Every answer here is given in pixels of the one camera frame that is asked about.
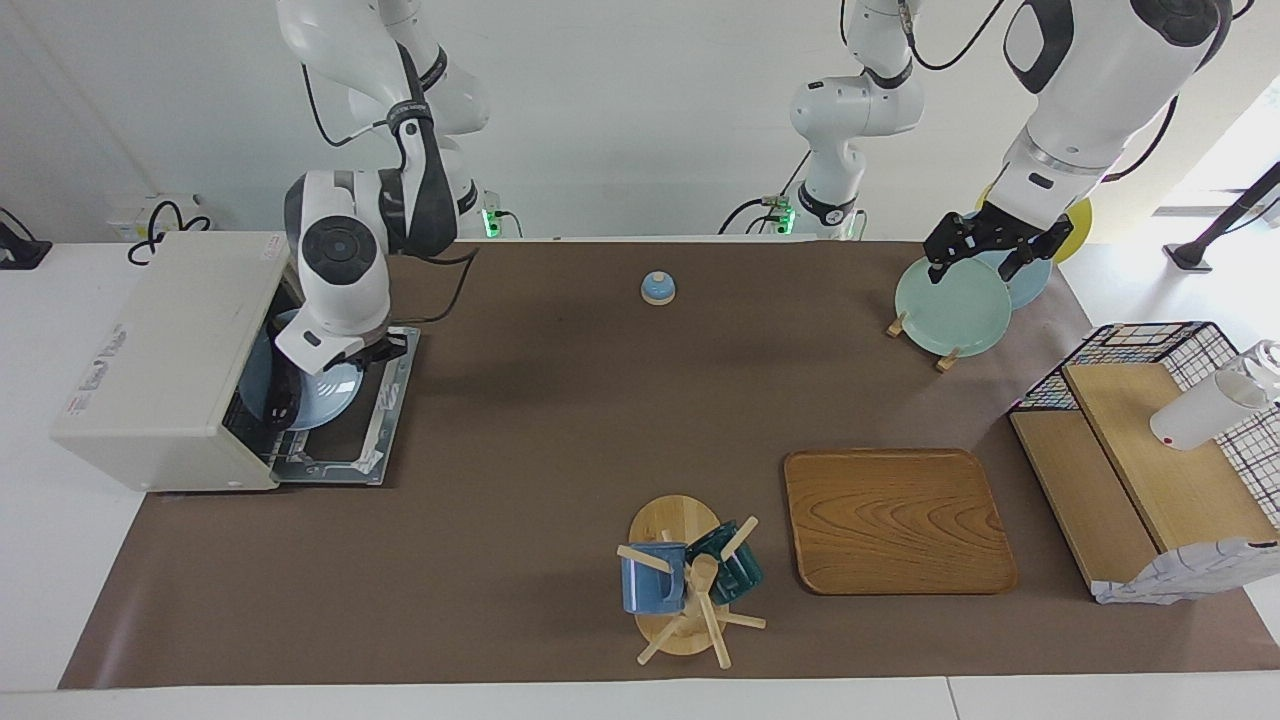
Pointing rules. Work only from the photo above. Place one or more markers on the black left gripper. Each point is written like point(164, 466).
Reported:
point(1000, 232)

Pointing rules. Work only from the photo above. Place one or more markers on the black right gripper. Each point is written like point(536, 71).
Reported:
point(385, 348)

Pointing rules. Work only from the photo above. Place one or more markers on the light blue ridged plate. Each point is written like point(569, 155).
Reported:
point(325, 400)

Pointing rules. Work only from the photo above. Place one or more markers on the glass oven door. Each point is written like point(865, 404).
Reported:
point(385, 420)

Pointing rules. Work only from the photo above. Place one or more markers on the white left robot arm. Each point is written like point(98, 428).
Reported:
point(1090, 70)

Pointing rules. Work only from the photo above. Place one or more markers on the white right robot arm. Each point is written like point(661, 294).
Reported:
point(340, 290)

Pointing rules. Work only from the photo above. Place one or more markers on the metal oven rack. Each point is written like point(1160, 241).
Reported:
point(255, 440)

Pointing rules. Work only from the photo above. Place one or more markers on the beige toaster oven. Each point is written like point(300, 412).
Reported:
point(170, 360)

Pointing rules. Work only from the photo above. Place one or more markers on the light blue smooth plate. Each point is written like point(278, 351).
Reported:
point(1030, 290)

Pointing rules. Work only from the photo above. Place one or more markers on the pale green plate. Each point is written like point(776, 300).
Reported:
point(950, 310)

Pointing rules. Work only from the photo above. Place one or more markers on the yellow plate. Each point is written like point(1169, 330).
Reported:
point(1078, 225)

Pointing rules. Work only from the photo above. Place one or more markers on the wooden plate rack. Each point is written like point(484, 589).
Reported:
point(945, 360)

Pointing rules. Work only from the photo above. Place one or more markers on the brown table mat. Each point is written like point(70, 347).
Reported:
point(560, 450)

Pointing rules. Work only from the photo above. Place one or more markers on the black angled stand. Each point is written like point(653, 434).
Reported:
point(1225, 220)

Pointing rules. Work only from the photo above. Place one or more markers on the white cup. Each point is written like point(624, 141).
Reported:
point(1205, 415)

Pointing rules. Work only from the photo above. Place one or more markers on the wooden serving tray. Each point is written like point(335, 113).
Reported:
point(895, 520)

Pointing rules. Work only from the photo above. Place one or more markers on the small blue bell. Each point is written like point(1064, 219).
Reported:
point(658, 290)

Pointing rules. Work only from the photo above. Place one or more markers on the black clamp base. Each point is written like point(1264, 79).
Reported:
point(20, 250)

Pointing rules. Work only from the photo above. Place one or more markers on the bamboo mug tree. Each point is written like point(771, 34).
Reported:
point(675, 520)

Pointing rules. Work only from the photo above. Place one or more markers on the blue mug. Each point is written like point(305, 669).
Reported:
point(650, 590)

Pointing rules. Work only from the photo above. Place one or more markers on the white marbled cloth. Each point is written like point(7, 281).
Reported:
point(1190, 575)

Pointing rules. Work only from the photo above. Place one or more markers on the dark green mug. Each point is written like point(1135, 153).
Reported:
point(735, 575)

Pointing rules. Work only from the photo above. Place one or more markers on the white wall socket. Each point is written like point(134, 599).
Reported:
point(125, 215)

